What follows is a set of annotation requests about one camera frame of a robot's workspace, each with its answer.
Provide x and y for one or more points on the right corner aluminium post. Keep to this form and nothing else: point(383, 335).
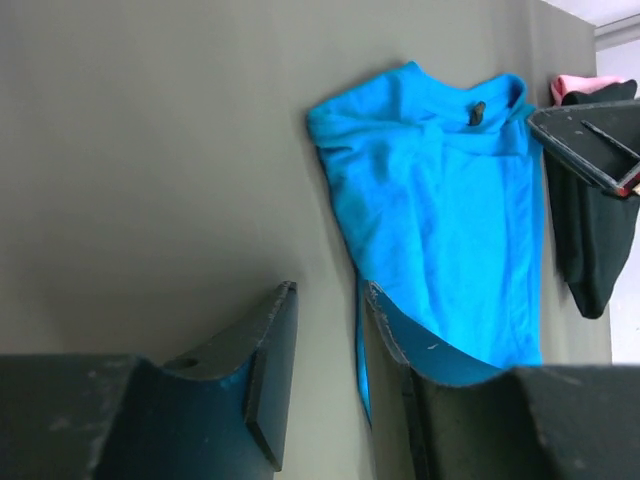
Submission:
point(617, 33)

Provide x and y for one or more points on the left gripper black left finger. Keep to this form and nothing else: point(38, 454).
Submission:
point(218, 411)

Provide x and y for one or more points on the folded pink shirt under black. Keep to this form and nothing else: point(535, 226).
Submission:
point(562, 85)

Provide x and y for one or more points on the blue t shirt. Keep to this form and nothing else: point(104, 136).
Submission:
point(438, 194)

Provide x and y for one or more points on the folded black t shirt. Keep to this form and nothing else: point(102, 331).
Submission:
point(593, 230)

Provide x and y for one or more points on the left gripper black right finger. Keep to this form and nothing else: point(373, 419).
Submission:
point(437, 413)

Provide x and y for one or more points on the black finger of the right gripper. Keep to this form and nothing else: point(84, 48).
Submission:
point(597, 141)

